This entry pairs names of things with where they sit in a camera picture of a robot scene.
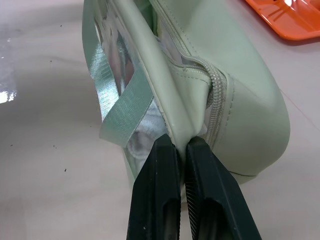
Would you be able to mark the light green zipper pouch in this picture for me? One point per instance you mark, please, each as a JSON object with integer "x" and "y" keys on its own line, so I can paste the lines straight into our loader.
{"x": 240, "y": 82}

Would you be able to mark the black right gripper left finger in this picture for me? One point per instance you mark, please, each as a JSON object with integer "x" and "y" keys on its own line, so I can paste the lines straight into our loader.
{"x": 155, "y": 190}

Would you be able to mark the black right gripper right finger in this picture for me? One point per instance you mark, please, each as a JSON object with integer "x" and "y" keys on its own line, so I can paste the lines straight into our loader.
{"x": 215, "y": 195}

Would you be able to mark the orange plastic tray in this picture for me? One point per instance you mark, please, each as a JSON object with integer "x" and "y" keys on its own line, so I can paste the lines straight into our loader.
{"x": 287, "y": 17}

